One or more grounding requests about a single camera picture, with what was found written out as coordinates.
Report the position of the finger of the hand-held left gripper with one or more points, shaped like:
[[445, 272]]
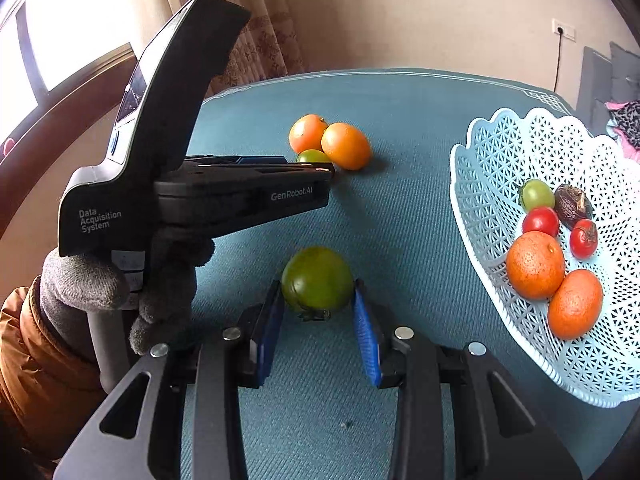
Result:
[[260, 160], [250, 172]]

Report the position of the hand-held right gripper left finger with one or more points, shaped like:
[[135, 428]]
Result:
[[267, 330]]

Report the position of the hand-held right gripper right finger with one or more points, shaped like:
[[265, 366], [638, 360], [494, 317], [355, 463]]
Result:
[[367, 340]]

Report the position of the small green tomato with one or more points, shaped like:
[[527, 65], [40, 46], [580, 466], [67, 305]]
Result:
[[312, 156]]

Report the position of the dark green tomato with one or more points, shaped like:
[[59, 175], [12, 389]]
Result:
[[316, 280]]

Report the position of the large textured orange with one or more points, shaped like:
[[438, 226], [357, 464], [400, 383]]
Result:
[[535, 265]]

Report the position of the small red cherry tomato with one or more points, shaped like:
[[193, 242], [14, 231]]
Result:
[[541, 221]]

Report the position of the small orange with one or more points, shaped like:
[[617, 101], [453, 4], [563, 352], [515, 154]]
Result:
[[575, 305]]

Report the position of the light blue lattice basket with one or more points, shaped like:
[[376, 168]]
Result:
[[500, 160]]

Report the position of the light green tomato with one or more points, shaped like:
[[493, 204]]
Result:
[[539, 194]]

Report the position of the red tomato with dark scar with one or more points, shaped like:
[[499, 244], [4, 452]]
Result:
[[581, 242]]

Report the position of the dark wrinkled passion fruit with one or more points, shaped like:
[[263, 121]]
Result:
[[572, 202]]

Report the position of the person's left hand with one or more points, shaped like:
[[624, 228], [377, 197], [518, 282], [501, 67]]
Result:
[[170, 285]]

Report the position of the smooth orange citrus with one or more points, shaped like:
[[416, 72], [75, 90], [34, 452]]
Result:
[[306, 132], [347, 146]]

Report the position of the beige patterned curtain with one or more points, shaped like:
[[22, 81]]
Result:
[[250, 20]]

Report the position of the small pink object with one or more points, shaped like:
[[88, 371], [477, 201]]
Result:
[[7, 147]]

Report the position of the leopard print cloth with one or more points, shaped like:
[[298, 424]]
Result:
[[629, 127]]

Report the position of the grey padded cushion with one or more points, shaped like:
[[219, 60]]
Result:
[[597, 85], [625, 70]]

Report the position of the window with brown frame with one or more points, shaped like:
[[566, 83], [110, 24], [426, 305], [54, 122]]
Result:
[[60, 105]]

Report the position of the white wall socket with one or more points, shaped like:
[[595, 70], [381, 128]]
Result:
[[564, 29]]

